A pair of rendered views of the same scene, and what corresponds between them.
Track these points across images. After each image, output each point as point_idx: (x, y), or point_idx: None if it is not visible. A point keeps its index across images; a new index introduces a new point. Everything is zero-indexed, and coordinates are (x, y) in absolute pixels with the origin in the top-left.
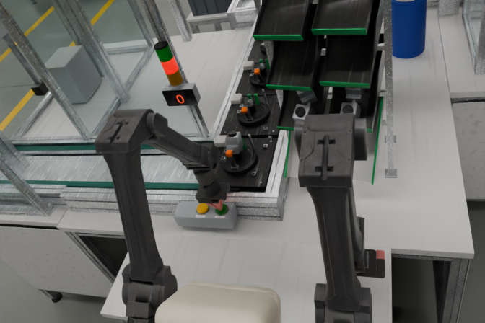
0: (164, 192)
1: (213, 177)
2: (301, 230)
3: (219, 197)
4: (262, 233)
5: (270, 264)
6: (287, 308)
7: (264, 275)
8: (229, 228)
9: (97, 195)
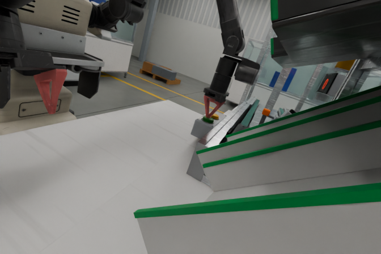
0: (237, 115)
1: (221, 70)
2: (162, 180)
3: (207, 88)
4: (178, 155)
5: (140, 144)
6: (87, 133)
7: (133, 138)
8: (196, 144)
9: (241, 105)
